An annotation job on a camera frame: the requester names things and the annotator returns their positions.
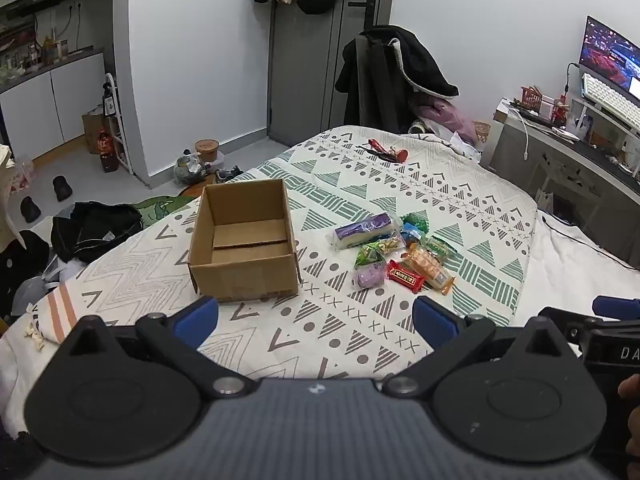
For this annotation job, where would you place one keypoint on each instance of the red toy basket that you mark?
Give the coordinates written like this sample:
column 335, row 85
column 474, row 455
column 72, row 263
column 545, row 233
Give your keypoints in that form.
column 531, row 97

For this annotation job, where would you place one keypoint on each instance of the long purple snack packet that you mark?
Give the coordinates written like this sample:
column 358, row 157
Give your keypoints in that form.
column 360, row 230

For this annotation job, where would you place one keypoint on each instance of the black bag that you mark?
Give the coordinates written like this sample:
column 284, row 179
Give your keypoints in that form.
column 95, row 230

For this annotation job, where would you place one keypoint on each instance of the jar with bamboo lid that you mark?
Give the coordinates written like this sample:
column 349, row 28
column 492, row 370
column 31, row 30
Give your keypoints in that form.
column 207, row 149

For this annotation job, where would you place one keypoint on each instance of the white kitchen base cabinet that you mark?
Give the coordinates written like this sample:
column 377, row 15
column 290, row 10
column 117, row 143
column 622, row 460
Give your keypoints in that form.
column 50, row 105

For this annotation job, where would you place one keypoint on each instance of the computer monitor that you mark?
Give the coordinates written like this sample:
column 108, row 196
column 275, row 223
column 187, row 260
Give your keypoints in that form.
column 610, row 55

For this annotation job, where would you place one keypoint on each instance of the orange floor mat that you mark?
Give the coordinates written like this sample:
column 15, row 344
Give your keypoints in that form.
column 192, row 191

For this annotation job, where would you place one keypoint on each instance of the red cylinder charm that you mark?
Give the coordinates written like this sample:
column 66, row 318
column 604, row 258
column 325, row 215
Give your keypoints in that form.
column 401, row 155

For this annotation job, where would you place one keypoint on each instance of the white papers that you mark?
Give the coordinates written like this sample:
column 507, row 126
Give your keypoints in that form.
column 47, row 280

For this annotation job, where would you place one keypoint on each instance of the black spray bottle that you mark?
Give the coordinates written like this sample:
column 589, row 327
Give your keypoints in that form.
column 106, row 100

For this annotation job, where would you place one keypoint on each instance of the bright green nut packet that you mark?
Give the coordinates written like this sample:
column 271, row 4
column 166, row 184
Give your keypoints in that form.
column 372, row 252

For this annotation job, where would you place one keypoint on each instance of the white metal rack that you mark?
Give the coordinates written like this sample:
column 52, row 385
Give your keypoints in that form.
column 120, row 130

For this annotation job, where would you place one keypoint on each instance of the dark cloth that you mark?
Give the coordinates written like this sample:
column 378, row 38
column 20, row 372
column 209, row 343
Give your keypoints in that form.
column 20, row 270

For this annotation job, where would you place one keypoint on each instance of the red label cola bottle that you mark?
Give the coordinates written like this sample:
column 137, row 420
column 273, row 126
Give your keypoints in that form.
column 106, row 152

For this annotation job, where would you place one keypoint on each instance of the pink garment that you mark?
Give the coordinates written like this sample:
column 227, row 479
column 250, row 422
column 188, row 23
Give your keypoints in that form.
column 450, row 115

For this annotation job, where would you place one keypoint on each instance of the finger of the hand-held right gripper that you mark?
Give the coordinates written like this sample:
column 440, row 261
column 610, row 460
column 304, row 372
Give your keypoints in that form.
column 570, row 321
column 617, row 307

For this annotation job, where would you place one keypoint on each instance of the white bed sheet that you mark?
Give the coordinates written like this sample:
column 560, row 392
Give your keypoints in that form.
column 575, row 270

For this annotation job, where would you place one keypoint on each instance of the white crumpled tissue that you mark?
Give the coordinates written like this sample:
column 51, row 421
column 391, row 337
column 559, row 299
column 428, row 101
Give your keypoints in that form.
column 35, row 334

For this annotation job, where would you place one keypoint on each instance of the person's right hand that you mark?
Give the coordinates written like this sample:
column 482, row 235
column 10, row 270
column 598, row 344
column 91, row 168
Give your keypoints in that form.
column 633, row 390

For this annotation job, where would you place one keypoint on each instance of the round purple snack packet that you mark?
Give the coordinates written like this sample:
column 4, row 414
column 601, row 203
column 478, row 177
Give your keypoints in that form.
column 370, row 276

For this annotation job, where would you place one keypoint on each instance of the grey door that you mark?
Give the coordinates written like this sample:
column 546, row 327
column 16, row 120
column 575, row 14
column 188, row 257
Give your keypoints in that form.
column 320, row 70

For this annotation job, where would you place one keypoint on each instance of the brown paper bag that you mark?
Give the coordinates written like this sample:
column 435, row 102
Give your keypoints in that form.
column 91, row 127

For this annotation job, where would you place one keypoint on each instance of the kitchen bottles and jars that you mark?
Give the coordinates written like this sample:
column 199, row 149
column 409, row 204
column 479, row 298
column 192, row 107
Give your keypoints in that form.
column 30, row 57

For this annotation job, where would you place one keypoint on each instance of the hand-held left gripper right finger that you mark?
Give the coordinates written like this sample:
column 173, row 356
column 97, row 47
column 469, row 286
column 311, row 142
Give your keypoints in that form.
column 435, row 322

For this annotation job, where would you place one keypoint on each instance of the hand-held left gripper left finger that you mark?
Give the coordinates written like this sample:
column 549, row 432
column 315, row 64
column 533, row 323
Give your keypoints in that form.
column 197, row 321

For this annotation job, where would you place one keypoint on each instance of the black slipper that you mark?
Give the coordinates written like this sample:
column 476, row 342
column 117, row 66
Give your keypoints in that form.
column 30, row 208
column 62, row 187

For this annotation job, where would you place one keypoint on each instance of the green dinosaur rug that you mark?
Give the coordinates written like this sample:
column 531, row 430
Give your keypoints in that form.
column 155, row 208

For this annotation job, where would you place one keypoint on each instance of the blue snack packet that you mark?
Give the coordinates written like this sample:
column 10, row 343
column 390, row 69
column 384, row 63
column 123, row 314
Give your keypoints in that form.
column 411, row 235

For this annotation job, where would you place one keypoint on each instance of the grey sneaker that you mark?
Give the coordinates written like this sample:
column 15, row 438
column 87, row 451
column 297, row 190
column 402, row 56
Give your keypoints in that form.
column 227, row 176

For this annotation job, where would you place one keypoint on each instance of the white keyboard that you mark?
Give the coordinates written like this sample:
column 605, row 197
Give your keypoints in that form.
column 607, row 94

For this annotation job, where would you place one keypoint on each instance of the grey plastic bag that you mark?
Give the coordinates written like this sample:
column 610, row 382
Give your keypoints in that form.
column 190, row 169

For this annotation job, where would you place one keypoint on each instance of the orange cracker packet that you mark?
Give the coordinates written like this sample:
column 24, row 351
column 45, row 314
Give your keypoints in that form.
column 427, row 267

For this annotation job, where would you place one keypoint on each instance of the white crumpled paper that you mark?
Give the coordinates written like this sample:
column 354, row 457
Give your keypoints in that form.
column 465, row 144

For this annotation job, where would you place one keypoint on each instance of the brown cardboard box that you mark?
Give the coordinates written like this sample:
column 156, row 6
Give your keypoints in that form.
column 240, row 272

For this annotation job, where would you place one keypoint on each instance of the green striped snack packet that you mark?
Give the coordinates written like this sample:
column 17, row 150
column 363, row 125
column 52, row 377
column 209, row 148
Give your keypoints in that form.
column 440, row 247

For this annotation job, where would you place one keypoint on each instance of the black fleece-lined jacket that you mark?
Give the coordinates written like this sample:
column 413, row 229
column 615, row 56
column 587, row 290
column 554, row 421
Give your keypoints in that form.
column 415, row 60

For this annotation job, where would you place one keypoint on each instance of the wicker basket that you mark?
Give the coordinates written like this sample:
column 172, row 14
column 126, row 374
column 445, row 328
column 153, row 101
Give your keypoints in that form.
column 482, row 131

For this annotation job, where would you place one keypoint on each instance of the small dark green candy packet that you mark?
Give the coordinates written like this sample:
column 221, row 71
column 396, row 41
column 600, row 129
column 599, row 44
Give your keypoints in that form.
column 416, row 221

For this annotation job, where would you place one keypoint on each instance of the red candy bar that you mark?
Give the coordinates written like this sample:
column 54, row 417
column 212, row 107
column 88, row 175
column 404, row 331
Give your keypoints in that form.
column 406, row 276

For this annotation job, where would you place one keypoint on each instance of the pack of water bottles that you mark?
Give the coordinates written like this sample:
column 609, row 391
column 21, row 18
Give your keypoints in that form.
column 22, row 170

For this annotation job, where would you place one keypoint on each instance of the white side table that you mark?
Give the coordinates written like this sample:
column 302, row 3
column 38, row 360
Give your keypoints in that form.
column 565, row 170

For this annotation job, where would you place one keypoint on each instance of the white box with brown edge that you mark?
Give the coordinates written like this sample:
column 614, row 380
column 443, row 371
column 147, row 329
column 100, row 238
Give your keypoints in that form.
column 502, row 110

